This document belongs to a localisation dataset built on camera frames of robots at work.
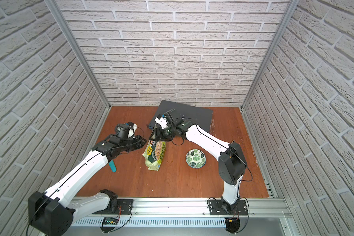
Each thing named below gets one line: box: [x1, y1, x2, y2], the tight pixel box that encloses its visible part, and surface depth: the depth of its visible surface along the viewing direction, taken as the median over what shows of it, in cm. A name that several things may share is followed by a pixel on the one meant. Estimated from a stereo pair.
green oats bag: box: [142, 139, 167, 172], surface depth 81 cm
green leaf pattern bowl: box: [185, 148, 207, 169], surface depth 91 cm
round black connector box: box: [224, 217, 240, 234], surface depth 72 cm
